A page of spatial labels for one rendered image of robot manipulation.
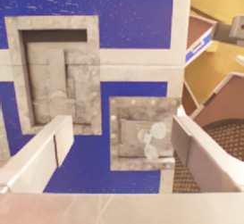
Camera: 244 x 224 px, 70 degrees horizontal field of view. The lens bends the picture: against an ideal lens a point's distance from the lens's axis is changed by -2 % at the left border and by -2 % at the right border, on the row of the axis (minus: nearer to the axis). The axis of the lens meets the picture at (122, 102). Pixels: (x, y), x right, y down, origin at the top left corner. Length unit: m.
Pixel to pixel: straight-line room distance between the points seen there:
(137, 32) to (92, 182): 0.25
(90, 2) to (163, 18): 0.10
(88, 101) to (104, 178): 0.14
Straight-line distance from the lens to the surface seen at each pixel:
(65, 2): 0.27
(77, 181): 0.34
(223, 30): 0.32
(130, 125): 0.29
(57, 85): 0.28
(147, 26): 0.26
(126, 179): 0.33
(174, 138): 0.16
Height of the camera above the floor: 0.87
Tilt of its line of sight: level
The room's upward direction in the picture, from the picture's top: 90 degrees clockwise
